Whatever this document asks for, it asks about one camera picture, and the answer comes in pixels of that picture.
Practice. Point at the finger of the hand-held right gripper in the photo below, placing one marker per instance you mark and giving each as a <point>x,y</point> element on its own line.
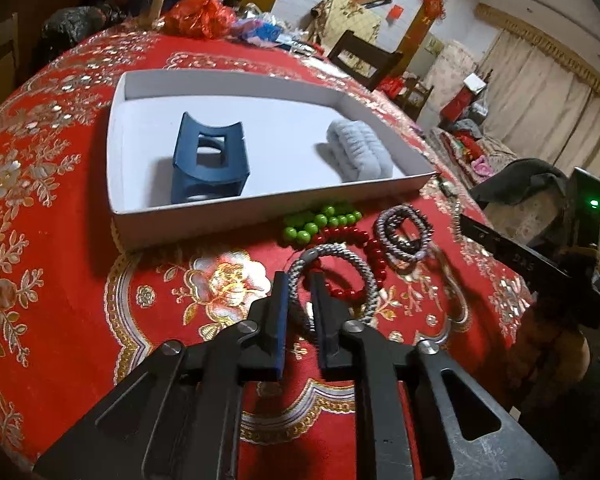
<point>510,255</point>

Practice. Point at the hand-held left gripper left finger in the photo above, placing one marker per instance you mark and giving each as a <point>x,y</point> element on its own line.
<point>279,320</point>

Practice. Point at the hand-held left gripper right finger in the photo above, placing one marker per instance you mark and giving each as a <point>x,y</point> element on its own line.
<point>325,330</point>

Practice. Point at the blue plastic stand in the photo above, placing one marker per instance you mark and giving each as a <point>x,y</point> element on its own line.
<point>185,160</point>

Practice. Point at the white cardboard box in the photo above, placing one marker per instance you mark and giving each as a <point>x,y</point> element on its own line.
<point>280,125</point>

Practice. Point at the person's right hand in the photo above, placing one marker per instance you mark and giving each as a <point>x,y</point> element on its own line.
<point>560,355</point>

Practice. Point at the metal wristwatch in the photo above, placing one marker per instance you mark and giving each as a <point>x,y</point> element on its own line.
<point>455,220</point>

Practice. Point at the dark grey jacket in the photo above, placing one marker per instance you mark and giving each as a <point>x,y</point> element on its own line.
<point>520,185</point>

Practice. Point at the pile of colourful clothes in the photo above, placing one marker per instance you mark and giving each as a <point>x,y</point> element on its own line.
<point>475,145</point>

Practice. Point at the cream curtain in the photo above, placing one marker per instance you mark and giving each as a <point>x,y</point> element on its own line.
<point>545,85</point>

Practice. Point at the small dark wooden chair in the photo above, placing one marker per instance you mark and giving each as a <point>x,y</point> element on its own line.
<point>415,95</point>

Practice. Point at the floral white mattress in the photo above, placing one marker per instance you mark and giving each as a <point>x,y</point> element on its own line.
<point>452,65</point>

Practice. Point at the red floral tablecloth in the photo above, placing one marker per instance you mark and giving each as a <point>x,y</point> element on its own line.
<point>55,260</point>

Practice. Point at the small red paper square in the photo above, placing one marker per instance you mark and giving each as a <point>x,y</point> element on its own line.
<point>395,12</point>

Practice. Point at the cream floral quilted cover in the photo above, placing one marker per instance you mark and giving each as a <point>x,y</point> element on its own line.
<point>350,15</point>

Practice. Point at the blue tissue pack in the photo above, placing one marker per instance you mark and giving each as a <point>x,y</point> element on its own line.
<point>267,30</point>

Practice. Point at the red plastic bag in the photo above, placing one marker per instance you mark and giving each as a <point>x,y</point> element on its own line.
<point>200,17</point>

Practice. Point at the small black plastic bag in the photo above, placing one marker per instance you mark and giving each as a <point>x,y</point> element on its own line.
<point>75,25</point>

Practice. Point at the wooden slatted chair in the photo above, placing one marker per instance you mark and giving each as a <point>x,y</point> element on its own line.
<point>0,55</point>

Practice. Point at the red knot wall ornament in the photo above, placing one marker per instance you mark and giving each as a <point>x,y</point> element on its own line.
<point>432,5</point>

